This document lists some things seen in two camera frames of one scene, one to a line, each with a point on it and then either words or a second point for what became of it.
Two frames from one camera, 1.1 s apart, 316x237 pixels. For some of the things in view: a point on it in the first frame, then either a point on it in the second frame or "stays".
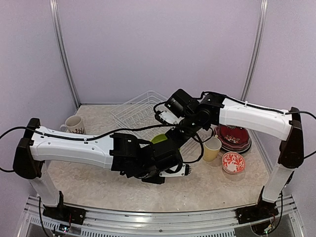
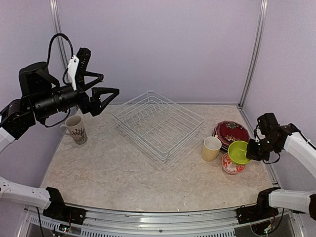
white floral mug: (73, 124) stays
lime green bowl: (159, 138) → (237, 151)
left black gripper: (160, 182) → (94, 106)
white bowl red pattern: (233, 163) stays
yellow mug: (212, 146) stays
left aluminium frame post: (54, 8) stays
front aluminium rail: (222, 223) stays
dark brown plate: (232, 137) stays
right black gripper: (170, 135) → (251, 153)
